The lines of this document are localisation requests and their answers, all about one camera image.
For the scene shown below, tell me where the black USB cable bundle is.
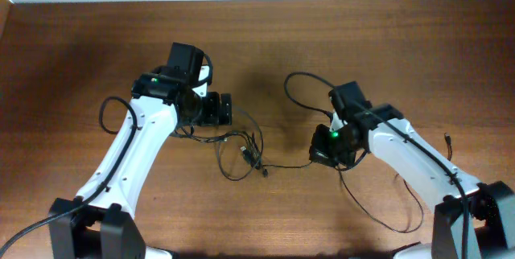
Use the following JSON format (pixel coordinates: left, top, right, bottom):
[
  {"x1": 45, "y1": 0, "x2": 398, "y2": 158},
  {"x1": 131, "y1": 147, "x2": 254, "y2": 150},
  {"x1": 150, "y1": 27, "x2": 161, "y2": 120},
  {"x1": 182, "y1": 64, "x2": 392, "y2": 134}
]
[{"x1": 171, "y1": 105, "x2": 270, "y2": 183}]

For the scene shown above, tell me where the thin black cable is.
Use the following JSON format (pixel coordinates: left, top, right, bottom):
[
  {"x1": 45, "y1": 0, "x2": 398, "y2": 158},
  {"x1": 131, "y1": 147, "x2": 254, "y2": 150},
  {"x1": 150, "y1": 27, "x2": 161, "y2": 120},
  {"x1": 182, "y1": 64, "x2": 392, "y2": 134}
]
[{"x1": 261, "y1": 132, "x2": 454, "y2": 235}]

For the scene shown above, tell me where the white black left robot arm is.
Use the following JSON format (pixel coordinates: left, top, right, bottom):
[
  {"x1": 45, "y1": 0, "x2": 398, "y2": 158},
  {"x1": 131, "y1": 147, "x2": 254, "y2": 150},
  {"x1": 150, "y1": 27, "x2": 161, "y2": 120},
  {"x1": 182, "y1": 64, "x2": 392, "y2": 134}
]
[{"x1": 49, "y1": 66, "x2": 231, "y2": 258}]

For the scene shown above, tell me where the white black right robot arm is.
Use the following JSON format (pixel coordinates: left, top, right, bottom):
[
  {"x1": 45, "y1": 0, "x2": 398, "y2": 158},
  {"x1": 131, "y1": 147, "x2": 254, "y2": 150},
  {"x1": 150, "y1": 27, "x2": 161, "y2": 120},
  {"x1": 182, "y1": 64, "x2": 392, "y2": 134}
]
[{"x1": 309, "y1": 105, "x2": 514, "y2": 258}]

